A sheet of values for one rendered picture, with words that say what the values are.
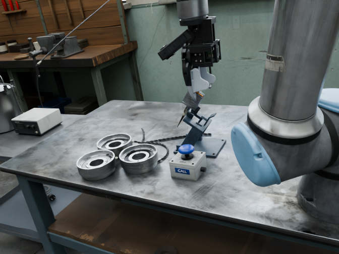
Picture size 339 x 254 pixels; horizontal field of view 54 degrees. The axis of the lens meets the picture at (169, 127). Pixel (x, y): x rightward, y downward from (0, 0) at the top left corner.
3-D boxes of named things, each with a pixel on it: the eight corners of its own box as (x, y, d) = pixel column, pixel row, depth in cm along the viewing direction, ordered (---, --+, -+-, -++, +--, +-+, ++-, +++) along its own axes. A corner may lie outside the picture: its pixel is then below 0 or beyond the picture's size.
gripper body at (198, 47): (212, 69, 80) (208, 18, 76) (180, 70, 84) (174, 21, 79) (221, 61, 87) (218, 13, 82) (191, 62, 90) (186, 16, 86)
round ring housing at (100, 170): (87, 187, 85) (83, 173, 83) (74, 171, 93) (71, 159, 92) (123, 171, 90) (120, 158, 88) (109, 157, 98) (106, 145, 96)
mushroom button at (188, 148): (177, 166, 83) (175, 149, 81) (184, 159, 86) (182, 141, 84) (191, 169, 81) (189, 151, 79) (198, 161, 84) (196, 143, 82)
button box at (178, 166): (170, 177, 84) (168, 161, 82) (183, 163, 89) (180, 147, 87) (200, 182, 80) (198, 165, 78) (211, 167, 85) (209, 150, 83)
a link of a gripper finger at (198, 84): (208, 104, 84) (206, 68, 81) (187, 104, 87) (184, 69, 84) (212, 101, 87) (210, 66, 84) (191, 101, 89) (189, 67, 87)
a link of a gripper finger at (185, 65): (189, 87, 83) (186, 52, 81) (183, 87, 84) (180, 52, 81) (195, 83, 87) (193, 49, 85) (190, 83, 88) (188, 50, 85)
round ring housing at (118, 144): (105, 165, 94) (102, 152, 93) (95, 152, 103) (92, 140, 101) (138, 153, 98) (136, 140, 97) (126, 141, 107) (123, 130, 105)
